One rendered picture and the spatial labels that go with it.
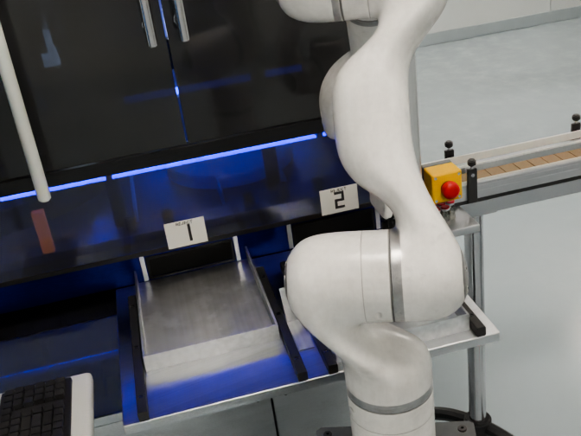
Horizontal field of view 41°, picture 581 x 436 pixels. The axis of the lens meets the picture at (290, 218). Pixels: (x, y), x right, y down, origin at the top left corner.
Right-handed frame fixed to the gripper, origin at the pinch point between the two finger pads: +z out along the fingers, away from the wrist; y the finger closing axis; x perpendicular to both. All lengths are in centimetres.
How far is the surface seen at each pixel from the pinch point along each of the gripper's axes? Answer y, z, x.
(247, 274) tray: -18.2, 12.7, -28.4
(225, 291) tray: -13.1, 12.7, -34.3
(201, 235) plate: -17.2, 0.3, -36.9
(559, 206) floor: -169, 100, 138
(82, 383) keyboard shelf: -3, 21, -67
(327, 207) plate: -17.2, -0.1, -8.8
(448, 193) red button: -13.9, 1.2, 18.0
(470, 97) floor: -337, 99, 171
